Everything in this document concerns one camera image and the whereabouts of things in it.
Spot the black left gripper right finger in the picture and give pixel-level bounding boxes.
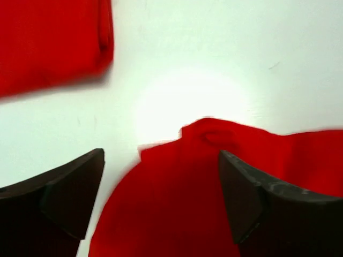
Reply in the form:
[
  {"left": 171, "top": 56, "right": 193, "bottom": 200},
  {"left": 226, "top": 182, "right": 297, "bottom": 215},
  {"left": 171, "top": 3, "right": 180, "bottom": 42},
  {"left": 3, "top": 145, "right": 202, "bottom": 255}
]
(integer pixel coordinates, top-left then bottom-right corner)
[{"left": 219, "top": 150, "right": 342, "bottom": 256}]

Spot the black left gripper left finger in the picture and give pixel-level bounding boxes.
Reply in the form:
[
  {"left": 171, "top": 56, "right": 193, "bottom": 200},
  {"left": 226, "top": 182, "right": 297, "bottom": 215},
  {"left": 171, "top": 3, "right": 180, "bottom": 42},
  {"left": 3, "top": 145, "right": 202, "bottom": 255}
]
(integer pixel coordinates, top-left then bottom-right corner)
[{"left": 1, "top": 148, "right": 105, "bottom": 256}]

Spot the red t-shirt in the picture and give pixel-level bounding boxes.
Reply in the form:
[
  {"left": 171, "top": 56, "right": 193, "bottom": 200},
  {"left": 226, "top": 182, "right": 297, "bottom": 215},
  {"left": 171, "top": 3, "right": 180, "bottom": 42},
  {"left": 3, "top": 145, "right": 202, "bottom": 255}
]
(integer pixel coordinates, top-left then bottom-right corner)
[
  {"left": 88, "top": 118, "right": 342, "bottom": 256},
  {"left": 1, "top": 1, "right": 114, "bottom": 97}
]

